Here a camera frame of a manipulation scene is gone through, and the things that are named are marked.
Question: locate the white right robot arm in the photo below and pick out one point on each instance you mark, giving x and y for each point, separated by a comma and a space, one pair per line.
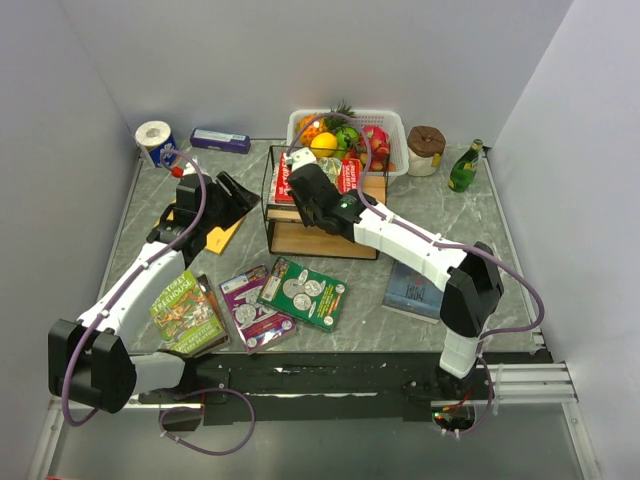
467, 277

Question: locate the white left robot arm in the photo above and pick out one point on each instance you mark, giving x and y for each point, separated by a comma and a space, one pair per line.
88, 361

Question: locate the orange toy pineapple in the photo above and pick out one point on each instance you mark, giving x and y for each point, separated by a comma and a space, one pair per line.
323, 125

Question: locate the white jar brown lid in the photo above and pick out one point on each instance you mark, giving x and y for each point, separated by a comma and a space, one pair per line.
426, 147

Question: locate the blue 1984 book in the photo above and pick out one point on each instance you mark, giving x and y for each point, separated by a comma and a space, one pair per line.
412, 295

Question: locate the green toy apple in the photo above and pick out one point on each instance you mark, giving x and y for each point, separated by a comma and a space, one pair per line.
347, 138

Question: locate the yellow thin book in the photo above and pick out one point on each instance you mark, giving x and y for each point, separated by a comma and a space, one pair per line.
216, 241

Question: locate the brown book under green one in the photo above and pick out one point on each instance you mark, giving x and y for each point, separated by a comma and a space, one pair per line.
220, 315

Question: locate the black wire wooden shelf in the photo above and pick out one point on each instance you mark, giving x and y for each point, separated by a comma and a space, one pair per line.
286, 238

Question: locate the yellow orange toy fruit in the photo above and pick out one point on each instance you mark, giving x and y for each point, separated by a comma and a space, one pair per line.
324, 145

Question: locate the pink toy dragon fruit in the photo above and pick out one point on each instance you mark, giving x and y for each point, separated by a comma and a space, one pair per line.
380, 148

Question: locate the white plastic fruit basket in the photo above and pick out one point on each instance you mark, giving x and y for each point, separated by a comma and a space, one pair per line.
388, 120

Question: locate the Little Women floral book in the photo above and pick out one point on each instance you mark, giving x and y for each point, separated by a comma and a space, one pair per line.
282, 213

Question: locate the purple back-cover Treehouse book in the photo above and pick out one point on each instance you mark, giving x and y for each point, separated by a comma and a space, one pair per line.
259, 327

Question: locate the green 65-Storey Treehouse book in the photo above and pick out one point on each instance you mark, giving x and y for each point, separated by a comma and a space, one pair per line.
185, 318

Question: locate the red 13-Storey Treehouse book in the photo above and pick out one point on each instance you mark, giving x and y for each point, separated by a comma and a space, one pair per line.
343, 172

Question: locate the green glass bottle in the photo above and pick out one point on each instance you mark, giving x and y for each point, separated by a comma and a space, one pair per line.
464, 170

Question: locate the green back-cover Treehouse book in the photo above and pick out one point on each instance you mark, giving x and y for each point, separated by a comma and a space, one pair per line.
305, 295

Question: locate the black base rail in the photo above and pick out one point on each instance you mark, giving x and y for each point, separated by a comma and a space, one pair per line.
339, 386

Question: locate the toilet paper roll blue wrap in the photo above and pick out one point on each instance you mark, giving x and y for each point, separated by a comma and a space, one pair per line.
152, 138

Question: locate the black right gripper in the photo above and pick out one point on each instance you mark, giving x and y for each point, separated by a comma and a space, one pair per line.
304, 216

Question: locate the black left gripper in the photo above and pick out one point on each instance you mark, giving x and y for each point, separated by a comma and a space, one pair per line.
240, 202

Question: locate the purple rectangular box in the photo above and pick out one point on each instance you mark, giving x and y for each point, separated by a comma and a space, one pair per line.
222, 141

